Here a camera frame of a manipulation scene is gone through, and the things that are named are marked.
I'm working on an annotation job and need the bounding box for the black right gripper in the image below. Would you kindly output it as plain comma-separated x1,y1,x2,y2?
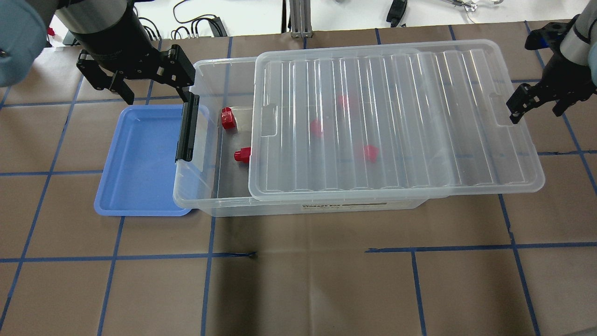
506,21,596,124

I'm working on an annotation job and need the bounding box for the black box latch handle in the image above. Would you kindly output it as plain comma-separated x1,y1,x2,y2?
175,94,200,162

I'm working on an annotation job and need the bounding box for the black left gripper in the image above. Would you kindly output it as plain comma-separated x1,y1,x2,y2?
76,44,196,110

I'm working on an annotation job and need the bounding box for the blue plastic tray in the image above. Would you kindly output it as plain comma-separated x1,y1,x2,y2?
94,105,189,217

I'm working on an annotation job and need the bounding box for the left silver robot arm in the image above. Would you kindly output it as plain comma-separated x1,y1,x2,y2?
0,0,200,109

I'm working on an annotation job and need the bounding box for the clear plastic storage box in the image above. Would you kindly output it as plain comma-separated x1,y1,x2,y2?
173,57,424,217

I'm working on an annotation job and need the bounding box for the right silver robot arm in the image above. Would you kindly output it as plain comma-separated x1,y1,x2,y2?
506,15,596,124

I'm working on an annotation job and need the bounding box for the aluminium frame post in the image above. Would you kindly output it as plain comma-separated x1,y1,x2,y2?
286,0,313,38

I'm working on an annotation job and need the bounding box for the black power adapter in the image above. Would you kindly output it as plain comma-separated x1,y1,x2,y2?
386,0,409,28

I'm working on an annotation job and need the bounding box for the clear plastic box lid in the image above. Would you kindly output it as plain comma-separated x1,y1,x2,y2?
248,40,545,202

